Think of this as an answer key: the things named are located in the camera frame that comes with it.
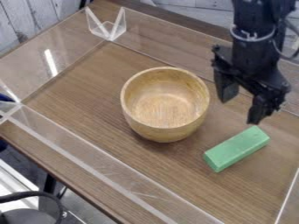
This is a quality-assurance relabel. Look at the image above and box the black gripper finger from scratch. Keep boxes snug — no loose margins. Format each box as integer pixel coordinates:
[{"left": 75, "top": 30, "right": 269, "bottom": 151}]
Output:
[
  {"left": 246, "top": 94, "right": 278, "bottom": 125},
  {"left": 213, "top": 70, "right": 238, "bottom": 103}
]

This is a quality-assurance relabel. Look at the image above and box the black cable loop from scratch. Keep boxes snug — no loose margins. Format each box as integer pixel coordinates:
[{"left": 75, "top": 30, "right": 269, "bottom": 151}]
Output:
[{"left": 0, "top": 191, "right": 65, "bottom": 224}]

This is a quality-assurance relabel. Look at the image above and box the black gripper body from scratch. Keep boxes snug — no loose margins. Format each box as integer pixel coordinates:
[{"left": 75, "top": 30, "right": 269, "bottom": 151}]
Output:
[{"left": 209, "top": 27, "right": 292, "bottom": 113}]

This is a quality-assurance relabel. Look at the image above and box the clear acrylic enclosure wall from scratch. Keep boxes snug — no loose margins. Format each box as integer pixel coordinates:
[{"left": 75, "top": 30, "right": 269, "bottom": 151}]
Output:
[{"left": 0, "top": 4, "right": 299, "bottom": 224}]

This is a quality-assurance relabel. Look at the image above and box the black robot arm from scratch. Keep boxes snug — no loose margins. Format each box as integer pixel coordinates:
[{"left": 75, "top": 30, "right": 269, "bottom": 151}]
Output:
[{"left": 210, "top": 0, "right": 294, "bottom": 124}]

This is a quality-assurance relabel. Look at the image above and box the green rectangular block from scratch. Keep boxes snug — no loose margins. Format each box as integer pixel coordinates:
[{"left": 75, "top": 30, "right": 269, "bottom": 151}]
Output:
[{"left": 202, "top": 126, "right": 269, "bottom": 172}]

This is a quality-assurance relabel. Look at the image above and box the black table leg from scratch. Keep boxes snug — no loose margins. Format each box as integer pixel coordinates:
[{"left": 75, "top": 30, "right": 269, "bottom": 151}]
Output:
[{"left": 42, "top": 174, "right": 57, "bottom": 194}]

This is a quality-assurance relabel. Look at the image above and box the brown wooden bowl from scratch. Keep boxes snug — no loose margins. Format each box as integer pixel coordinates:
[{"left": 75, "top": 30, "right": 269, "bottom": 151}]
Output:
[{"left": 120, "top": 66, "right": 210, "bottom": 143}]

